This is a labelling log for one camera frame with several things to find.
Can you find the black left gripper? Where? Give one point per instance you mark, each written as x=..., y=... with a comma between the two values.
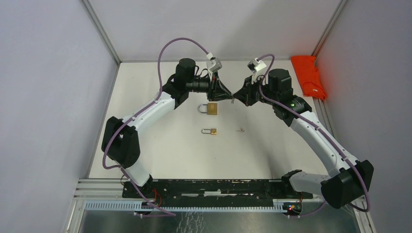
x=217, y=91

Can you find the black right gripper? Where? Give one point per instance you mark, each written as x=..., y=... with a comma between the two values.
x=245, y=94

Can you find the large brass padlock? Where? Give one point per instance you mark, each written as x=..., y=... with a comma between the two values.
x=209, y=108

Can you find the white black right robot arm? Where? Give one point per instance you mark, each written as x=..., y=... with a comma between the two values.
x=348, y=179

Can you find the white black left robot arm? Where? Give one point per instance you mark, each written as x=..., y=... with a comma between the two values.
x=121, y=135

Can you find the small brass padlock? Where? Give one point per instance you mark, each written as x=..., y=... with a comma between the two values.
x=209, y=131

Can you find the orange folded cloth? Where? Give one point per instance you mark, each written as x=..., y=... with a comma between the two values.
x=308, y=76

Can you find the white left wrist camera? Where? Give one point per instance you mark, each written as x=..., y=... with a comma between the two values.
x=213, y=64

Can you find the aluminium corner frame rail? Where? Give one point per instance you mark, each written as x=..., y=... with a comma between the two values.
x=329, y=27

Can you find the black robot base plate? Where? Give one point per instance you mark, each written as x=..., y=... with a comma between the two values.
x=213, y=193

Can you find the left aluminium frame rail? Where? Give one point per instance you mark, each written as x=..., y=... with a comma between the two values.
x=101, y=31

